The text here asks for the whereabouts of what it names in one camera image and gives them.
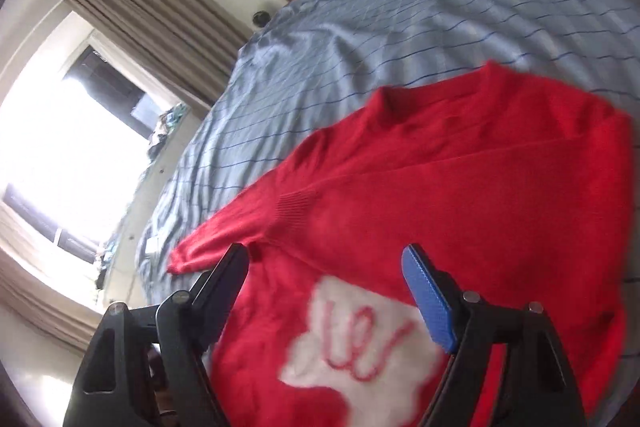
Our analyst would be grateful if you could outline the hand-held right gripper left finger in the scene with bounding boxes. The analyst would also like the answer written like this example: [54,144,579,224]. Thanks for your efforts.
[62,243,251,427]

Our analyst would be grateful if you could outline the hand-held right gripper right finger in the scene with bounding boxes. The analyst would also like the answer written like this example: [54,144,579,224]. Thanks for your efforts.
[401,244,588,427]

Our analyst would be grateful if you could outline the white window bench cabinet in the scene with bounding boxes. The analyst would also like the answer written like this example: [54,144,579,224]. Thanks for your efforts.
[97,107,213,305]

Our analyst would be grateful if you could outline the beige curtain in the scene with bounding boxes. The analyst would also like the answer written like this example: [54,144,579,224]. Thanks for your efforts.
[0,202,108,353]
[67,0,253,110]

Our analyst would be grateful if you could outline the red sweater with white patch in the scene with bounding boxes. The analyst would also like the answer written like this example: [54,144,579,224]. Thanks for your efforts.
[167,61,632,427]

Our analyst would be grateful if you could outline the blue checked duvet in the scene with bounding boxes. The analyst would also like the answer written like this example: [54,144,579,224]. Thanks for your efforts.
[136,0,640,303]

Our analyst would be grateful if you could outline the pile of clothes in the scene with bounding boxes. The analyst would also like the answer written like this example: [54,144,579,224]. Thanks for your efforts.
[147,103,190,158]

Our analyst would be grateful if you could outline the window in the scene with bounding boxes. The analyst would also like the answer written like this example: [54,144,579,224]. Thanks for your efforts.
[0,12,201,268]

